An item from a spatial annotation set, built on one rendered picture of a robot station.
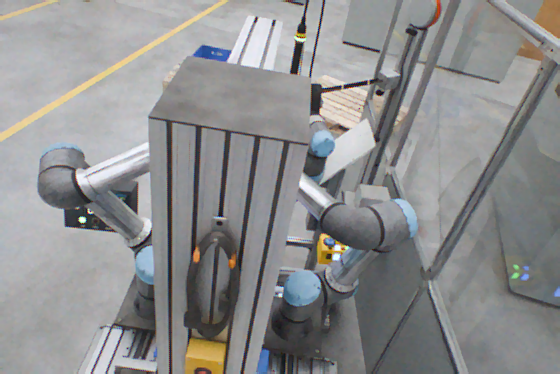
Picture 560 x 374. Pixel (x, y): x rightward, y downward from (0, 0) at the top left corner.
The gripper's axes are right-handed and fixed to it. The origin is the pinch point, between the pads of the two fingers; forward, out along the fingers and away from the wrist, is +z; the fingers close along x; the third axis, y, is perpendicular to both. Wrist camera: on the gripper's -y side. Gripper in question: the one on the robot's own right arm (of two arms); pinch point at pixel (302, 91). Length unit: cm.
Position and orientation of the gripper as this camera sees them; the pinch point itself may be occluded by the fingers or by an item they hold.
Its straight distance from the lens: 169.1
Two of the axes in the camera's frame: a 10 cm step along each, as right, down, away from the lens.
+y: -1.6, 7.7, 6.2
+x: 9.7, 0.1, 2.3
